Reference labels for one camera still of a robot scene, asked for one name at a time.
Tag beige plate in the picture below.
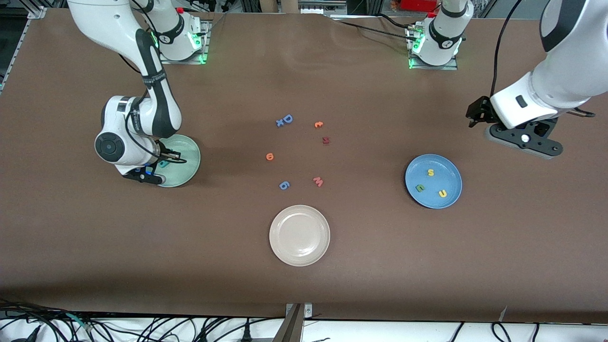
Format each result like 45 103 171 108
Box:
269 205 331 267

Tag aluminium frame profile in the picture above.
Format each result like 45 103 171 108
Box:
26 0 55 19

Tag grey metal frame bar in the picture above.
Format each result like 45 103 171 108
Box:
277 0 348 15

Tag teal cable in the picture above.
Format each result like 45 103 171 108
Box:
66 313 94 332

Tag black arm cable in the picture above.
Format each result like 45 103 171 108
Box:
118 0 183 164
490 0 523 96

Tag red box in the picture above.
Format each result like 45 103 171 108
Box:
399 0 440 13

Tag metal table edge bracket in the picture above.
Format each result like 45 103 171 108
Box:
273 303 314 342

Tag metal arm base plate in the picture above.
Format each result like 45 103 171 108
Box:
158 19 212 65
408 24 459 71

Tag black cable on table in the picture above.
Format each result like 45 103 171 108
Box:
330 13 417 41

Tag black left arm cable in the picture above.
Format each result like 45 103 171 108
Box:
490 0 523 96

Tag light green plate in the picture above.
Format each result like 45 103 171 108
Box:
153 134 201 188

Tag black looped cable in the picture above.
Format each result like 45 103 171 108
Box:
491 322 513 342

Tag black cable tangle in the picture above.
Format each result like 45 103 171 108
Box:
0 298 65 342

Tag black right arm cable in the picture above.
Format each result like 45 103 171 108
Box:
118 0 183 164

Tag blue plate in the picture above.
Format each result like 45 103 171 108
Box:
405 154 463 209

